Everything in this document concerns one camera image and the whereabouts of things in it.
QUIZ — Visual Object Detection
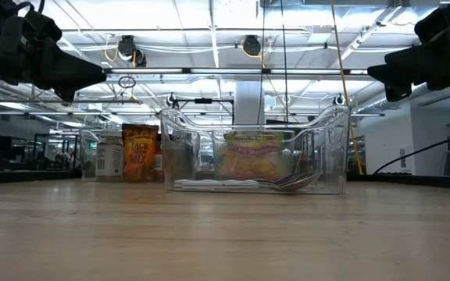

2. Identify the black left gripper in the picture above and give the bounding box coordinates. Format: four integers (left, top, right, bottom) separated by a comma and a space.
0, 0, 109, 104

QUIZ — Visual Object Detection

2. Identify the white-lid spice jar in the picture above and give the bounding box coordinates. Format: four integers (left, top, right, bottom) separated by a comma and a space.
95, 130, 125, 183

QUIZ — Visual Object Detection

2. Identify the taco seasoning mix packet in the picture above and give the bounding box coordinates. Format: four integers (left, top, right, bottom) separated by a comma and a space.
121, 123, 160, 184

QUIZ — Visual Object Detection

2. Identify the black metal spoon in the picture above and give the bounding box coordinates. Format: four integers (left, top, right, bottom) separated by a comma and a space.
255, 170, 324, 193

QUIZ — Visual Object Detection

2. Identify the chili shrimp ramen pack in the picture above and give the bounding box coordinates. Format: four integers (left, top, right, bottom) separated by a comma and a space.
216, 130, 291, 182

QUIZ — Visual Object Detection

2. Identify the silver spoon blue-white handle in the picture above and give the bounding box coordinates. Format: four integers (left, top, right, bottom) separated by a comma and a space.
173, 178, 288, 187

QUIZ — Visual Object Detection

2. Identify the white pillar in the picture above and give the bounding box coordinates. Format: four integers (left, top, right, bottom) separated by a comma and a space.
234, 80, 267, 126

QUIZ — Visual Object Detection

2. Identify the silver air duct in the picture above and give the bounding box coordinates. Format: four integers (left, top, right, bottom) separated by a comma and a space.
357, 84, 429, 112

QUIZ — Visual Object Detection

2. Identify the hanging black ring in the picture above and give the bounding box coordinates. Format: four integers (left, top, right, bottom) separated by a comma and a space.
117, 74, 138, 89

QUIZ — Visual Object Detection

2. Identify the yellow cable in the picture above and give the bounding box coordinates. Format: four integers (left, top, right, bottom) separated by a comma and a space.
329, 0, 365, 176

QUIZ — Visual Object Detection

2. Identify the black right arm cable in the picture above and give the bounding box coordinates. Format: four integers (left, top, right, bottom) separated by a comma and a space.
373, 127, 450, 176

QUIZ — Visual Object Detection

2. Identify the long black cable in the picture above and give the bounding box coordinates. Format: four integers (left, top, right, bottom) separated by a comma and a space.
279, 0, 289, 124

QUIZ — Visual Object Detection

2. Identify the distant black rig frame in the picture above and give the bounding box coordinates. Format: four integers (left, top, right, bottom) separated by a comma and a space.
170, 97, 236, 136

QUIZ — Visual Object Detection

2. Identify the thin black hanging cable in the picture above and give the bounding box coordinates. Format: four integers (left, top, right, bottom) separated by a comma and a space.
256, 0, 267, 126

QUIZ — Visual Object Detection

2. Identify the long ceiling light rail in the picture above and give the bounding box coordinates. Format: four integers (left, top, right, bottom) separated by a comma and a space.
103, 66, 370, 78

